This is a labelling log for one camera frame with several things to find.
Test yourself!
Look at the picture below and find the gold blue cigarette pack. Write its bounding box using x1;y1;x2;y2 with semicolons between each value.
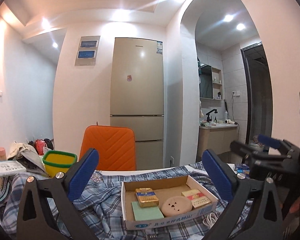
135;187;159;207

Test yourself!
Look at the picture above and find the red bag on floor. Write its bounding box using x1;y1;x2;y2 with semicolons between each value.
28;138;54;155

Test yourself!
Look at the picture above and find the yellow bin with green rim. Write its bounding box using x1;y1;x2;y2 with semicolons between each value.
43;150;77;178

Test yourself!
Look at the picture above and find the shallow cardboard box tray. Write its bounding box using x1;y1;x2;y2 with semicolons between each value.
121;176;218;230

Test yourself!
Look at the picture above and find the black sink faucet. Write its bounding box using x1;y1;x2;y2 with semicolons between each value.
206;109;218;122

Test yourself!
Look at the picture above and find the orange quilted chair back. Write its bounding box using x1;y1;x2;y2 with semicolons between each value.
79;125;136;171

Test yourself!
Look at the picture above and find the white hair dryer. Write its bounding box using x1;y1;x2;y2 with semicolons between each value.
224;119;238;125

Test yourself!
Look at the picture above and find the white usb cable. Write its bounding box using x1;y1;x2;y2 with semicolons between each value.
202;212;224;228

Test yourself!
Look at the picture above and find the bathroom vanity cabinet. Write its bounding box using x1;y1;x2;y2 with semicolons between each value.
196;124;238;161

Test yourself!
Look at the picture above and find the blue plaid shirt cloth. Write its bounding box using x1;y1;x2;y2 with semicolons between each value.
0;161;228;239

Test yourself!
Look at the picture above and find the pile of beige clothes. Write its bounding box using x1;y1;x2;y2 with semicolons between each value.
7;141;49;177

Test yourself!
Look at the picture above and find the white paper packet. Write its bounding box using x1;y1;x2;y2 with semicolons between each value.
0;160;26;178

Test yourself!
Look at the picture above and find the dark blue box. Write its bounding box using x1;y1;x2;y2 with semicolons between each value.
235;164;250;174

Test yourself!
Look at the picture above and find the beige three-door refrigerator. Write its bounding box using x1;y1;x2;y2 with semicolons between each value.
110;37;164;170

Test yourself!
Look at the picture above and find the red white cigarette pack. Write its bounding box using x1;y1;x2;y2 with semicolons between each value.
181;189;211;209

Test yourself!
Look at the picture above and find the round beige plush cushion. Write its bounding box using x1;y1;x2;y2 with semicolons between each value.
161;196;192;217

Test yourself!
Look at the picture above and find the grey wall electrical panel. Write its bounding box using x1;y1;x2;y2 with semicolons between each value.
75;36;100;66

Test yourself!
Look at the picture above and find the pink bottle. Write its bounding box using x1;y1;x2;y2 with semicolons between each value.
0;147;7;161

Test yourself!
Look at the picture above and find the mirror cabinet with shelves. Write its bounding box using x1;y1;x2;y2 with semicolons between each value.
198;63;223;100

